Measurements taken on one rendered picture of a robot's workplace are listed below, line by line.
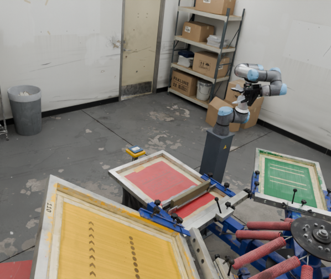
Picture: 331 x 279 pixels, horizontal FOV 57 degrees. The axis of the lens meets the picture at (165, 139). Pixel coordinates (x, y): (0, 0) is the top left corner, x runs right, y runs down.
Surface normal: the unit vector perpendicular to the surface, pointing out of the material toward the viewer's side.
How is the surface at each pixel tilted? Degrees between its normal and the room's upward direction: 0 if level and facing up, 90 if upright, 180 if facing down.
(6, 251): 0
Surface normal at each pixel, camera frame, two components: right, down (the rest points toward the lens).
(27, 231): 0.11, -0.87
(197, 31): -0.76, 0.22
